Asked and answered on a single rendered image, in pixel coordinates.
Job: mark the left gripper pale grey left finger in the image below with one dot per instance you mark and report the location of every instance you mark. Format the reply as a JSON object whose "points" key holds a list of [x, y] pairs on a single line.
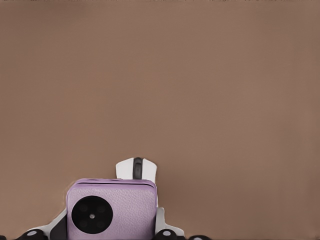
{"points": [[56, 226]]}

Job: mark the purple smartphone with round camera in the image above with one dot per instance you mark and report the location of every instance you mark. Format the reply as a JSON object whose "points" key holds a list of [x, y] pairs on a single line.
{"points": [[130, 207]]}

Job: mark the left gripper pale grey right finger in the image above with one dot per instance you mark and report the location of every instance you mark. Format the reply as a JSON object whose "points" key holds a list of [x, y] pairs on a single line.
{"points": [[166, 228]]}

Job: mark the white computer mouse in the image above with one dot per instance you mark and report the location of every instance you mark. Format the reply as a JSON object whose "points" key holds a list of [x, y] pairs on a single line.
{"points": [[147, 170]]}

